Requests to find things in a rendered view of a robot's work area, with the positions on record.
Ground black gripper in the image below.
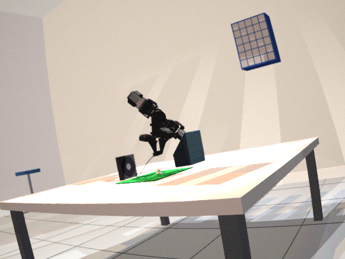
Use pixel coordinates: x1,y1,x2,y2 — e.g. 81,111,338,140
139,122,169,154

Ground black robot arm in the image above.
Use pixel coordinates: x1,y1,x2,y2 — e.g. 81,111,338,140
127,91,186,140

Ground green circuit board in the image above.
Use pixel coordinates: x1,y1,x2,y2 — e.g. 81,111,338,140
116,167,193,185

